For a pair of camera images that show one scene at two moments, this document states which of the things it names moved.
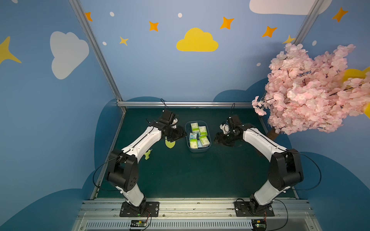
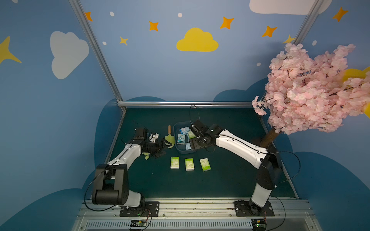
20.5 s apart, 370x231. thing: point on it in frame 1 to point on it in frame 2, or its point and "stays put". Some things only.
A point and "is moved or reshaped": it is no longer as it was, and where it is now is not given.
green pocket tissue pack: x=193 y=143 is moved or reshaped
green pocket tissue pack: x=204 y=141 is moved or reshaped
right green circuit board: x=259 y=224 stays put
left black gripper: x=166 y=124 to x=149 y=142
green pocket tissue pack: x=195 y=127 is moved or reshaped
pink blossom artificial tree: x=305 y=94 stays put
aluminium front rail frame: x=104 y=214 stays put
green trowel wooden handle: x=169 y=144 stays put
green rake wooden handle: x=147 y=154 stays put
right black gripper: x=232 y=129 to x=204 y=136
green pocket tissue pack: x=203 y=131 is moved or reshaped
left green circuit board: x=138 y=223 stays put
